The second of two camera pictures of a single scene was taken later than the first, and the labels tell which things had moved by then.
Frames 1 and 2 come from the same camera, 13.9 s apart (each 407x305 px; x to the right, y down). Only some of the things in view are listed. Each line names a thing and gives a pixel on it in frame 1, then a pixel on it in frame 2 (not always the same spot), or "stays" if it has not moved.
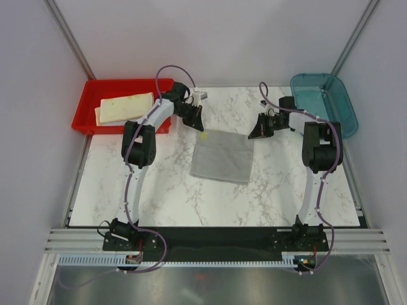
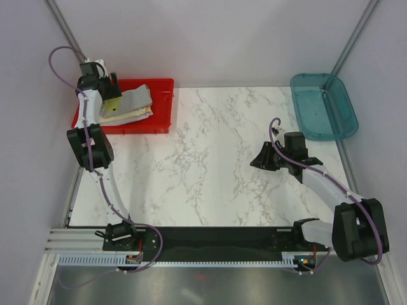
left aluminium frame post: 76,50 stays
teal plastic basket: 327,96 stays
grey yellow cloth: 224,155 → 136,98
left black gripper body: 186,110 → 110,91
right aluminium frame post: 368,12 stays
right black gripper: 261,129 → 262,160
